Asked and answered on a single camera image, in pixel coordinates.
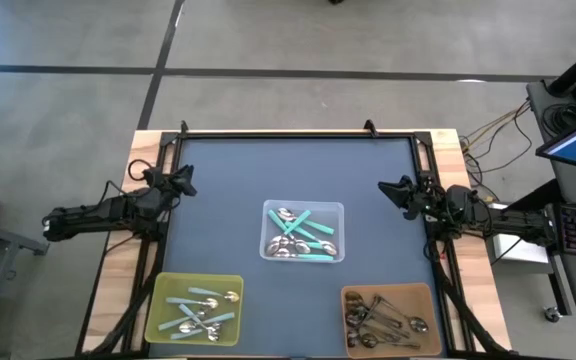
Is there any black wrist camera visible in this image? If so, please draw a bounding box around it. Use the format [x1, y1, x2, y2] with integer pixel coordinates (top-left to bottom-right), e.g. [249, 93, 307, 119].
[445, 183, 473, 214]
[140, 167, 169, 189]

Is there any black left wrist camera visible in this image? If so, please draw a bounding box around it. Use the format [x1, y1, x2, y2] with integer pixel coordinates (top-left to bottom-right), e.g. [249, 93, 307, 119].
[140, 167, 169, 189]

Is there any black-handled metal spoon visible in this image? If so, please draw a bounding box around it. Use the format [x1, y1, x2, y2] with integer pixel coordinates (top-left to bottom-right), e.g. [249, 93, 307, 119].
[360, 333, 422, 350]

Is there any white paper sheet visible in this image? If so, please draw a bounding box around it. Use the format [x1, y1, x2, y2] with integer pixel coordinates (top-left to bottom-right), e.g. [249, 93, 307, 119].
[492, 232, 550, 265]

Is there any grey computer cart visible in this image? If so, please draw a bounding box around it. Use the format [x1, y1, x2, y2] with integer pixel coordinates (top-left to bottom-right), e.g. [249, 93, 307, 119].
[526, 77, 576, 325]

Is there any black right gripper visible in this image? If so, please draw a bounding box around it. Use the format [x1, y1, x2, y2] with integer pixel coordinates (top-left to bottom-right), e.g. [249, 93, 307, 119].
[377, 174, 450, 224]

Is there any blue-grey table mat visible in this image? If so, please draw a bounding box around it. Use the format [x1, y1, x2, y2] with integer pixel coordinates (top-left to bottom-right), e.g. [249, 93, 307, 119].
[160, 137, 449, 359]

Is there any yellow-green plastic bin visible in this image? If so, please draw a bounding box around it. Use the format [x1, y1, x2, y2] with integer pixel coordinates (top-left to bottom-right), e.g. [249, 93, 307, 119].
[144, 272, 245, 347]

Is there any teal-handled metal spoon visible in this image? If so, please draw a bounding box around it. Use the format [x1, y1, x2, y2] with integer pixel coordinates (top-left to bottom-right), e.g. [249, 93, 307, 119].
[271, 249, 335, 263]
[276, 207, 336, 236]
[282, 208, 314, 236]
[285, 222, 339, 256]
[266, 208, 313, 254]
[266, 235, 327, 254]

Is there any black left camera cable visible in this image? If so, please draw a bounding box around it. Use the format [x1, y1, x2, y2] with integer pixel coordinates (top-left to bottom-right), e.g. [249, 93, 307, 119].
[126, 158, 155, 182]

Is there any coiled black cable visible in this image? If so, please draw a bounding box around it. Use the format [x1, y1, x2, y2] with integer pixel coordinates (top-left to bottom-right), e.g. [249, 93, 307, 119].
[540, 102, 576, 136]

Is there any yellow cable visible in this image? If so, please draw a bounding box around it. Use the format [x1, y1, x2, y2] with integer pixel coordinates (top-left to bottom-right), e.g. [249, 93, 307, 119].
[460, 99, 534, 151]

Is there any clear plastic bin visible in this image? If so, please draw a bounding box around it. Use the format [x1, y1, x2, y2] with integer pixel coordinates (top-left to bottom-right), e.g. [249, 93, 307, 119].
[259, 199, 346, 264]

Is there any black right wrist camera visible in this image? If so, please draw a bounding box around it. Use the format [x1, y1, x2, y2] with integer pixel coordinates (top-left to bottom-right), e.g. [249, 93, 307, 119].
[445, 183, 473, 214]

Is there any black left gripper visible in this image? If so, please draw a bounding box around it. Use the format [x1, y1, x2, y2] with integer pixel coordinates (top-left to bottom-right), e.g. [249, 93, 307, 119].
[139, 164, 199, 209]

